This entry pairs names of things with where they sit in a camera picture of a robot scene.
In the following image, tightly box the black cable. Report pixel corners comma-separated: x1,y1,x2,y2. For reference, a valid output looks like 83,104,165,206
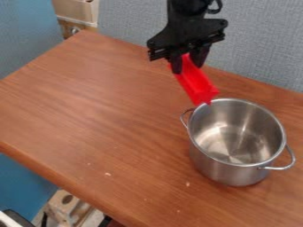
205,0,224,15

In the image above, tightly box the stainless steel pot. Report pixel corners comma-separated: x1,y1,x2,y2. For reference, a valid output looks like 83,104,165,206
180,98,296,186

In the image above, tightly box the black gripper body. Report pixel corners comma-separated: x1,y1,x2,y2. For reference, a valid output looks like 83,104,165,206
147,0,228,60

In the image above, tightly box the black and white object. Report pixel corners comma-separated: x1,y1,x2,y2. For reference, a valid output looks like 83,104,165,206
0,209,36,227

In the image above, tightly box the wooden post with bolt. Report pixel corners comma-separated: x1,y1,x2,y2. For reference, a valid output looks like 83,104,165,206
52,0,99,38

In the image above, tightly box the wooden frame under table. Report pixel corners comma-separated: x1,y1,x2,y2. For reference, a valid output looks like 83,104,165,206
32,190,104,227

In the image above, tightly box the red plastic block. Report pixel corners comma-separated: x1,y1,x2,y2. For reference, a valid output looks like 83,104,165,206
172,54,219,106

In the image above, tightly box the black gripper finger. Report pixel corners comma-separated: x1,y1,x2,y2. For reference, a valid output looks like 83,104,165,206
189,45,211,67
169,54,183,74

